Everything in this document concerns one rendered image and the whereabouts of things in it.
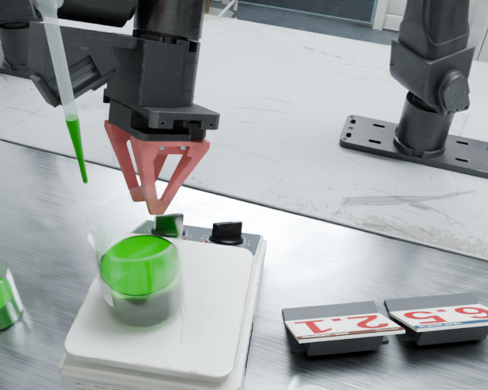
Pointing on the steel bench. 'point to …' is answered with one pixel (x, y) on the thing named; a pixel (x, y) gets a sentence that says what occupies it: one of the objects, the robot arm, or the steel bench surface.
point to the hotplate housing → (101, 376)
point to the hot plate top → (112, 338)
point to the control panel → (251, 241)
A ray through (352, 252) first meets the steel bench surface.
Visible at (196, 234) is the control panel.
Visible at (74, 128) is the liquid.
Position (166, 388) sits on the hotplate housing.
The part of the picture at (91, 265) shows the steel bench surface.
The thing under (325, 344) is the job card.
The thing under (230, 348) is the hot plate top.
